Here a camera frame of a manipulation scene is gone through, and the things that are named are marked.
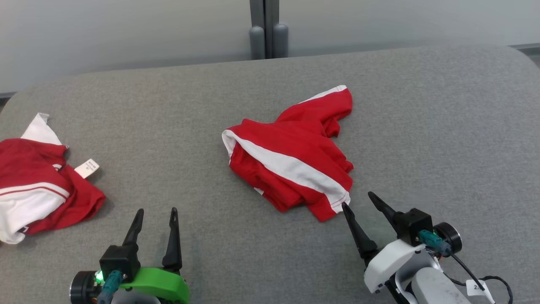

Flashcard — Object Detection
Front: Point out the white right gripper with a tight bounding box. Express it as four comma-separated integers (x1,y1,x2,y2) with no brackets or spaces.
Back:
342,191,442,294

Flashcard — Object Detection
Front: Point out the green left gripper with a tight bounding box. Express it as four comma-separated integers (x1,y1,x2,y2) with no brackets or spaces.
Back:
120,207,190,304

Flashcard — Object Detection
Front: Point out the red garment with white stripe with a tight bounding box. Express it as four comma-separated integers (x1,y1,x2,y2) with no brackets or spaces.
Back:
221,85,354,223

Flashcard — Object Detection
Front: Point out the red and white shirt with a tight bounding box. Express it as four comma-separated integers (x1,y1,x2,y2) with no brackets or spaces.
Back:
0,112,106,245

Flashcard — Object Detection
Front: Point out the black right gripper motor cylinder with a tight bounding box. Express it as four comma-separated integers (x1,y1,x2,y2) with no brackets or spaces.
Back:
433,222,463,254

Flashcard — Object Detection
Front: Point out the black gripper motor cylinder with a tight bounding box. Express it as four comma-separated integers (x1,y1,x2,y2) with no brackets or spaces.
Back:
433,222,463,254
70,270,101,304

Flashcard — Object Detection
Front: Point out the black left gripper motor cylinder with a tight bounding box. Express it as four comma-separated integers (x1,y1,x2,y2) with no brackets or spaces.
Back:
70,270,101,304

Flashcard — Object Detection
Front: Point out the teal right camera connector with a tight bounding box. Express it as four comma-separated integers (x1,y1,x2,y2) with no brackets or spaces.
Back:
418,230,452,258

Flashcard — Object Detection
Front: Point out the teal camera connector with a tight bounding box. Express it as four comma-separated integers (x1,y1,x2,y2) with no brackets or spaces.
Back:
97,270,123,304
418,230,452,258

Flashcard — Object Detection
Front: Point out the teal left camera connector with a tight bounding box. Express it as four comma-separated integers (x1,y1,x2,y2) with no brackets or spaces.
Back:
97,270,123,304

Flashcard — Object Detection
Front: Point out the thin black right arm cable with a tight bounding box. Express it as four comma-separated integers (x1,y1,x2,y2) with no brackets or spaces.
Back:
445,251,513,304

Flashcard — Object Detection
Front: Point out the white cable label tag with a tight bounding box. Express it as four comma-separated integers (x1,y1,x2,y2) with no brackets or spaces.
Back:
466,279,490,296

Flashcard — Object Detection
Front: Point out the grey cylindrical post foot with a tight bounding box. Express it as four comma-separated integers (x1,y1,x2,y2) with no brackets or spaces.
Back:
249,26,266,60
272,23,289,58

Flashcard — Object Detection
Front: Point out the grey vertical partition post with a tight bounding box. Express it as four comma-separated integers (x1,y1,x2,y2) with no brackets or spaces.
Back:
249,0,280,59

